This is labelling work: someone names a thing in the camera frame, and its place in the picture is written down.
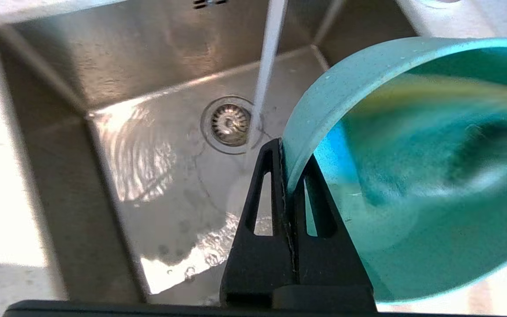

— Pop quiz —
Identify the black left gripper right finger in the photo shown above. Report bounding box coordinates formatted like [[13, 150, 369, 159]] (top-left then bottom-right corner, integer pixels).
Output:
[[289, 154, 376, 311]]

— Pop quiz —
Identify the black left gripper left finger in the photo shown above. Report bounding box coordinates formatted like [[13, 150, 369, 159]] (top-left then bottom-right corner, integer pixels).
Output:
[[220, 138, 296, 309]]

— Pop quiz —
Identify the teal plastic bowl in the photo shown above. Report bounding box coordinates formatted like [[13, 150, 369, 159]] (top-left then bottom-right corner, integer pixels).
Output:
[[282, 37, 507, 305]]

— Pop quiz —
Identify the yellow sponge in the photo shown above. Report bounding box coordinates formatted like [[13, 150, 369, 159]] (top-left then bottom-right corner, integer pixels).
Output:
[[346, 73, 507, 199]]

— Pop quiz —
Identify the round metal sink drain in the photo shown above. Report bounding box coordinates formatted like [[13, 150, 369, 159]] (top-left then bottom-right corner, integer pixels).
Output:
[[200, 96, 263, 155]]

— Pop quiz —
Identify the stainless steel sink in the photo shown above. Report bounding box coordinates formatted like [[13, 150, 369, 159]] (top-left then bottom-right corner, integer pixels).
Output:
[[0, 0, 418, 307]]

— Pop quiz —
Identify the running water stream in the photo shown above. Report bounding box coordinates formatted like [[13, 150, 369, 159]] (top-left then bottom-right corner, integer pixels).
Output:
[[244, 0, 289, 155]]

